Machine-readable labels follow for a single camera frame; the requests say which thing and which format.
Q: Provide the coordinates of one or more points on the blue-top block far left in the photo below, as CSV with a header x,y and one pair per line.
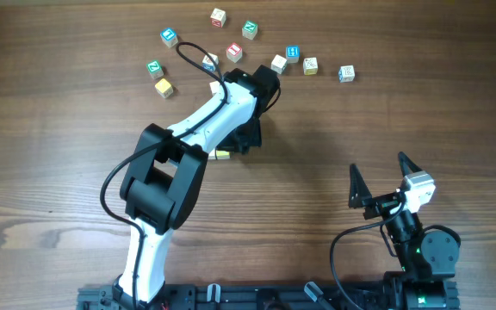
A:
x,y
169,37

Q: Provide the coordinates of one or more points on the yellow-sided block with 0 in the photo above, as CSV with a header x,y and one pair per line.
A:
x,y
310,66

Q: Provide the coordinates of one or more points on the blue D block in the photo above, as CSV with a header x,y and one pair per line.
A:
x,y
210,62

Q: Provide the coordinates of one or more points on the white apple block green N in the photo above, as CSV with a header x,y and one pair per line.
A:
x,y
279,64

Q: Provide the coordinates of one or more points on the blue-sided block far right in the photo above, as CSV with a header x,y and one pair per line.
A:
x,y
346,74

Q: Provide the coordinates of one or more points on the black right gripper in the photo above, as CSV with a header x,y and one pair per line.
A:
x,y
360,197

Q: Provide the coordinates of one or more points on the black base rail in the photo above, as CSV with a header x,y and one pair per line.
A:
x,y
265,297

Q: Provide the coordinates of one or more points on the white bird block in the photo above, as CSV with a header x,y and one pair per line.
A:
x,y
214,87

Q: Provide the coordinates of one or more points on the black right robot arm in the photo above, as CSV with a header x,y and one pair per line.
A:
x,y
427,255

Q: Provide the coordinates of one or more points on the green Z block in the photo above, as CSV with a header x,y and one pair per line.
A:
x,y
155,69

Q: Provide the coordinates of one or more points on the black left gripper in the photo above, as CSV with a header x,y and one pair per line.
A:
x,y
256,141

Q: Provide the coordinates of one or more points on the red I top block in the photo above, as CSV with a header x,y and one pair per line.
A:
x,y
234,52

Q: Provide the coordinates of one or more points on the plain cream block with 9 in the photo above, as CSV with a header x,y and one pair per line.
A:
x,y
212,155

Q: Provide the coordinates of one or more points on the yellow-top block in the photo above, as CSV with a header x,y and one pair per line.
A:
x,y
163,87

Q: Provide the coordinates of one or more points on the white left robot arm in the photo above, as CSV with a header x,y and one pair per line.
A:
x,y
164,175

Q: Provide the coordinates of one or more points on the blue-top ladder block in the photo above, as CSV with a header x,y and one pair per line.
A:
x,y
292,54

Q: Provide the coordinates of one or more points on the red M block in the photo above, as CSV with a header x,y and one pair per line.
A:
x,y
218,18

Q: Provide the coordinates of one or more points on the green N block far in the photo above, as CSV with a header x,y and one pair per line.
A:
x,y
249,30

